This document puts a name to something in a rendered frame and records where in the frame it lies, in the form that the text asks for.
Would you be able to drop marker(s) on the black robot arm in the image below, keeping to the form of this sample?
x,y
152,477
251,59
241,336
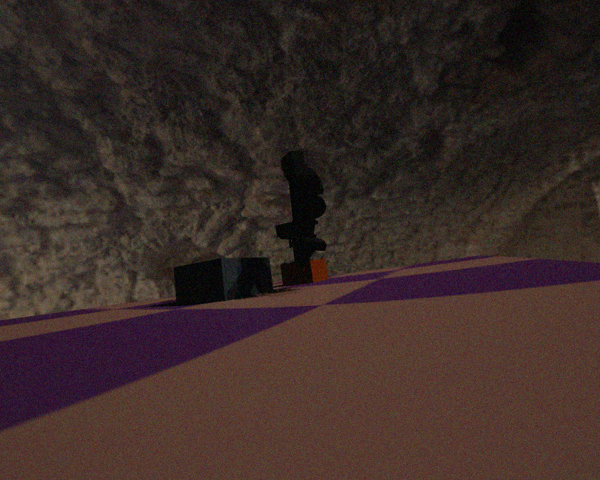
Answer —
x,y
304,186

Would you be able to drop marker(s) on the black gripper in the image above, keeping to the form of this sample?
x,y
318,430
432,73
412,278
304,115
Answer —
x,y
305,246

